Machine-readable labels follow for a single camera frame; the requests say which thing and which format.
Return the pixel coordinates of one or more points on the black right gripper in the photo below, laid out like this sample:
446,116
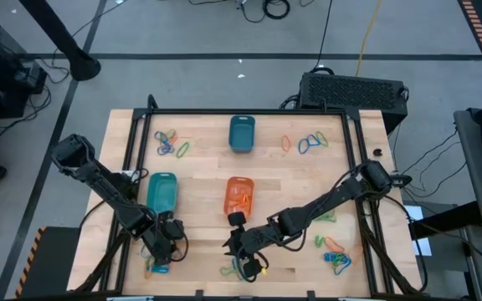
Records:
251,246

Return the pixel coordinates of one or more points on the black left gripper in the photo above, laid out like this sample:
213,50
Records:
161,244

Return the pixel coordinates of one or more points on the black pole stand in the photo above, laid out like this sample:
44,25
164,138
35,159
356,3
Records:
82,64

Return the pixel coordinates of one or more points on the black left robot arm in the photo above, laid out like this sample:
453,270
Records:
98,175

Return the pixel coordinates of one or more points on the black beam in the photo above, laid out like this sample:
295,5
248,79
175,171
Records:
446,219

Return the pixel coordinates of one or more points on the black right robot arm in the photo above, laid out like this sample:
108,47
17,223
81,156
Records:
329,196

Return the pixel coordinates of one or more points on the orange plastic basket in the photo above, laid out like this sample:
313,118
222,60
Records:
241,182

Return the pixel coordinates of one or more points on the black computer case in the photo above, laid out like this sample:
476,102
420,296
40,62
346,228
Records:
350,92

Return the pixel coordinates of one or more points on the blue plastic basket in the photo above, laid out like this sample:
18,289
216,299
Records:
242,138

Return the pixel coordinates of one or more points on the black aluminium table frame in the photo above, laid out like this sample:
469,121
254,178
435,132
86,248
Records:
245,111

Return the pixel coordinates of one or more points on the teal green plastic basket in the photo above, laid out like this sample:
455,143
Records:
161,192

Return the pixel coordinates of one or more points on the white paper sheet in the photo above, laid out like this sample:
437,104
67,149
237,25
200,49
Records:
423,246

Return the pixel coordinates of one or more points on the grey desk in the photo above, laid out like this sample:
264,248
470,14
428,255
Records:
471,167

